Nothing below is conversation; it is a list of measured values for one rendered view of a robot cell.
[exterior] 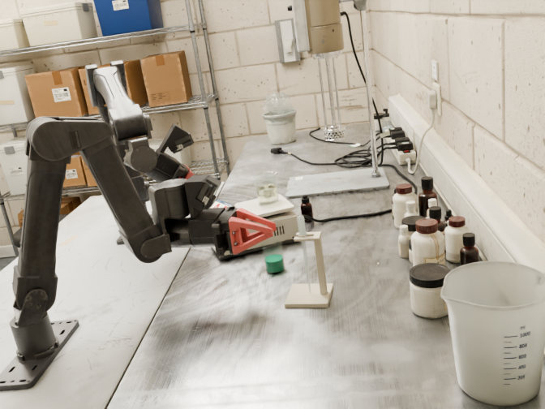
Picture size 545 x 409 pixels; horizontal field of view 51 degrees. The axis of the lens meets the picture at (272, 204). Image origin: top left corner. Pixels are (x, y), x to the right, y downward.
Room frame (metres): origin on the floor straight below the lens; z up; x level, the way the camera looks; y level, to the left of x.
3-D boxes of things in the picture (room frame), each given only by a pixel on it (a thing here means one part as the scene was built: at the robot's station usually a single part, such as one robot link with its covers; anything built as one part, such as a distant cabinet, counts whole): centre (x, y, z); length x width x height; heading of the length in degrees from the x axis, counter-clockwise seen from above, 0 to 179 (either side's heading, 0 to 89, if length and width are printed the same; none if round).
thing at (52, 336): (0.89, 0.44, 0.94); 0.20 x 0.07 x 0.08; 173
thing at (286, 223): (1.27, 0.05, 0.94); 0.22 x 0.13 x 0.08; 104
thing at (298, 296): (0.96, -0.04, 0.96); 0.08 x 0.08 x 0.13; 74
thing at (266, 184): (1.29, 0.01, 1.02); 0.06 x 0.05 x 0.08; 104
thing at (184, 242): (1.02, 0.18, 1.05); 0.07 x 0.06 x 0.07; 74
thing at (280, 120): (2.35, -0.08, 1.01); 0.14 x 0.14 x 0.21
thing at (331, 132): (1.64, -0.21, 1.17); 0.07 x 0.07 x 0.25
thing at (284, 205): (1.28, 0.02, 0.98); 0.12 x 0.12 x 0.01; 14
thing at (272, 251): (1.10, 0.01, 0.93); 0.04 x 0.04 x 0.06
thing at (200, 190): (1.00, 0.12, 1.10); 0.07 x 0.06 x 0.11; 164
